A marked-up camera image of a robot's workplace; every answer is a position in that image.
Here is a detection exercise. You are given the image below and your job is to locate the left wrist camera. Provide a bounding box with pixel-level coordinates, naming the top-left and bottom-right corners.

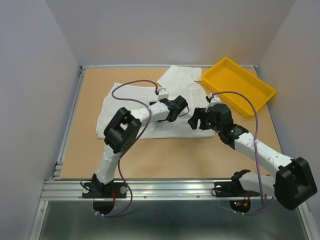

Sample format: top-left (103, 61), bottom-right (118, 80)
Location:
top-left (155, 87), bottom-right (169, 102)

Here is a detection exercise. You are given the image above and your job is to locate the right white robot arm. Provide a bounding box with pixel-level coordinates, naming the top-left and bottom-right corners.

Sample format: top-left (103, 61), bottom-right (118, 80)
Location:
top-left (187, 103), bottom-right (318, 210)

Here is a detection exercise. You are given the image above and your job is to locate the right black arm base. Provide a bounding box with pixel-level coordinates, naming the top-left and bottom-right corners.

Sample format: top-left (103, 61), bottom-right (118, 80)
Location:
top-left (211, 181), bottom-right (260, 198)

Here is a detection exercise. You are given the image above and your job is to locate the aluminium mounting rail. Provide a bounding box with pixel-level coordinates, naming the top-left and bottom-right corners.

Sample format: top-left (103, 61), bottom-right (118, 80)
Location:
top-left (39, 177), bottom-right (309, 201)

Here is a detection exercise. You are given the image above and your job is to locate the yellow plastic bin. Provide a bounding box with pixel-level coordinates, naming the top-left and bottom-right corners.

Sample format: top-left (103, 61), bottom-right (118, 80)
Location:
top-left (201, 57), bottom-right (276, 111)

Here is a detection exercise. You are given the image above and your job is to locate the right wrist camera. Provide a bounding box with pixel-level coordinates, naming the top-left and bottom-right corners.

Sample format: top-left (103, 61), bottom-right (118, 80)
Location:
top-left (205, 93), bottom-right (221, 104)

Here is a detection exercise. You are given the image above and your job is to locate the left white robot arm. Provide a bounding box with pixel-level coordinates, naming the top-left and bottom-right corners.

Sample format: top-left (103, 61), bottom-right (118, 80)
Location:
top-left (90, 95), bottom-right (188, 197)

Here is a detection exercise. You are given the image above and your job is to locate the white long sleeve shirt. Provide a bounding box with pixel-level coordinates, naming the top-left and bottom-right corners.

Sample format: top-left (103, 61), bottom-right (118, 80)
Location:
top-left (96, 65), bottom-right (215, 139)

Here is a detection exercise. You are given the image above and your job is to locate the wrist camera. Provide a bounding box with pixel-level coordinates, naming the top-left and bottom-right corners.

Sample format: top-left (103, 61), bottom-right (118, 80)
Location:
top-left (155, 87), bottom-right (169, 102)
top-left (205, 93), bottom-right (221, 104)

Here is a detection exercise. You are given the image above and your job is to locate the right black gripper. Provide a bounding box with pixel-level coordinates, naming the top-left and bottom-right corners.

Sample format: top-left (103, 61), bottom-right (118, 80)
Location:
top-left (187, 107), bottom-right (222, 133)

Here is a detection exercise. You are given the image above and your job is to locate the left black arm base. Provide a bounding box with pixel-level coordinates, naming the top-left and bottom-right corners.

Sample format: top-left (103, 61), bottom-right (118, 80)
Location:
top-left (80, 181), bottom-right (127, 199)

